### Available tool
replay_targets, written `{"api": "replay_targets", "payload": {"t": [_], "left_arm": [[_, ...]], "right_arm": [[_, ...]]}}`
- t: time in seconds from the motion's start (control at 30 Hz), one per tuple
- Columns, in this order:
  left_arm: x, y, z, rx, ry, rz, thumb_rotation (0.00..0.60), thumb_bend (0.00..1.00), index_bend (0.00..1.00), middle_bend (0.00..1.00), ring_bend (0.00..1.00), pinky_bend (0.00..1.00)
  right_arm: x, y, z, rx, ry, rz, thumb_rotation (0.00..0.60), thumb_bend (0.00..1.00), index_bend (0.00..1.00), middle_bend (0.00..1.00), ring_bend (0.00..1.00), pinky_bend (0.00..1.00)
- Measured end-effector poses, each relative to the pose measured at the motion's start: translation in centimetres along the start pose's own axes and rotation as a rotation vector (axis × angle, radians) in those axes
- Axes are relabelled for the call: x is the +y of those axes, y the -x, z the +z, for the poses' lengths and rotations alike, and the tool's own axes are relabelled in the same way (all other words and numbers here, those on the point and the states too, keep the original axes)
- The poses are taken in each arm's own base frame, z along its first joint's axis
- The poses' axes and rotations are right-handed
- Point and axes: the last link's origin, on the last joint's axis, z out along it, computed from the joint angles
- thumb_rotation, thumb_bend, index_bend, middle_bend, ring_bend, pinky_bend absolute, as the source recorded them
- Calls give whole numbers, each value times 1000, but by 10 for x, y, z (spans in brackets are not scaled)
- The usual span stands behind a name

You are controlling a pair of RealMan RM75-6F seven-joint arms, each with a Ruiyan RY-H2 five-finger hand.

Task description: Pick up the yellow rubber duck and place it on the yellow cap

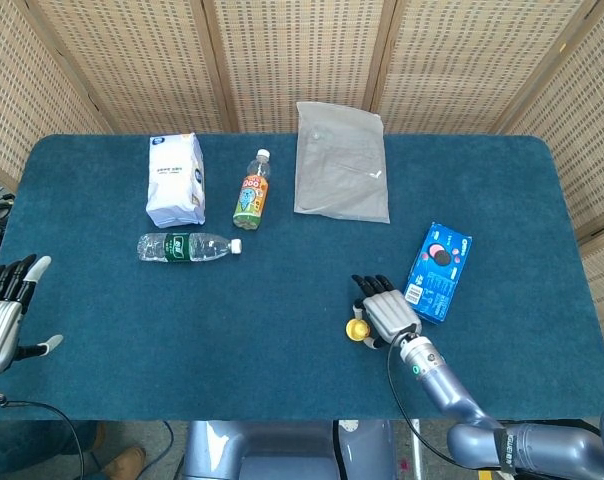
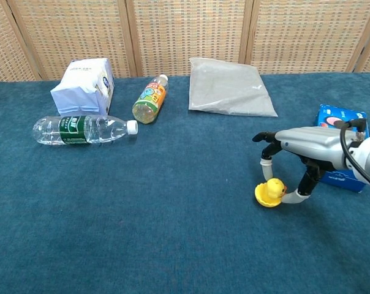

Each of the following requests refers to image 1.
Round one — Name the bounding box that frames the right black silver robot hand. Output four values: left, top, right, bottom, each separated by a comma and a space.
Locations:
351, 273, 424, 350

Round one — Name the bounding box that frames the small yellow object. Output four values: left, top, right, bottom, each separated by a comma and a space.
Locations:
345, 322, 373, 343

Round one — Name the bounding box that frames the blue Oreo cookie box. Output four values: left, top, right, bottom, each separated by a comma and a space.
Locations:
402, 221, 473, 326

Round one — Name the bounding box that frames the grey plastic mailer bag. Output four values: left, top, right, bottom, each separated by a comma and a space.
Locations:
293, 101, 391, 225

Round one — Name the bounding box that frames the blue-grey robot torso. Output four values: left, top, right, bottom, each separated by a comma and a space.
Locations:
180, 418, 399, 480

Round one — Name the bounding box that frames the orange-label juice bottle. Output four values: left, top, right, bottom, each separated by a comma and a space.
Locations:
232, 148, 273, 232

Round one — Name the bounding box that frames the brown leather shoe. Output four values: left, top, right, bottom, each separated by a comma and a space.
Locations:
103, 445, 148, 480

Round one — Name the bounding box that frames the clear green-label water bottle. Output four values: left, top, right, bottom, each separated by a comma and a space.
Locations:
136, 231, 243, 264

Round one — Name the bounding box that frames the woven rattan screen panel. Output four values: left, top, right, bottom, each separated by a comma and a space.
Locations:
24, 0, 241, 135
199, 0, 401, 134
0, 0, 113, 194
499, 0, 604, 241
371, 0, 603, 136

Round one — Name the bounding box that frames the white tissue pack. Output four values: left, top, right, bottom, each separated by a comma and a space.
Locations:
146, 131, 207, 229

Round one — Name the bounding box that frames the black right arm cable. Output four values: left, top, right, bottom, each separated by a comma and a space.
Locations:
387, 342, 456, 464

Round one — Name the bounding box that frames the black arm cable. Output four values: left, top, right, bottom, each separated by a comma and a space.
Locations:
387, 342, 456, 464
0, 397, 86, 480

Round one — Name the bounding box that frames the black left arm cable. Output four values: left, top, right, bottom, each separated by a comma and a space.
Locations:
0, 397, 86, 480

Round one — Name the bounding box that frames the black velcro arm strap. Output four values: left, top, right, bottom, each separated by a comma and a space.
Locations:
493, 427, 517, 475

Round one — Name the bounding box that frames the blue floor cable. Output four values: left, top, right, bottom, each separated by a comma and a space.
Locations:
160, 421, 179, 464

